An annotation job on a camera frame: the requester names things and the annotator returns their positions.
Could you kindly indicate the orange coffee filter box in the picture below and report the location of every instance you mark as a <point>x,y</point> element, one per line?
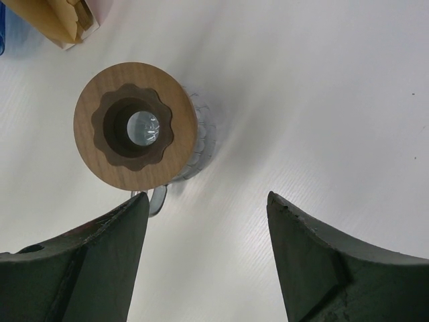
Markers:
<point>80,30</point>

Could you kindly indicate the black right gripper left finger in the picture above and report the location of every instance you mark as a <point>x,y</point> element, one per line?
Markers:
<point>85,274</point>

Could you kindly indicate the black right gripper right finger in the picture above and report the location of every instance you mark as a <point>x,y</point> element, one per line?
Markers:
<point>328,275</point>

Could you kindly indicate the grey glass coffee server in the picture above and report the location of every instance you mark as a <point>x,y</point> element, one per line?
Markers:
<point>149,133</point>

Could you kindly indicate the blue plastic coffee dripper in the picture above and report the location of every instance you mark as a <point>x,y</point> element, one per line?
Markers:
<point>2,27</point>

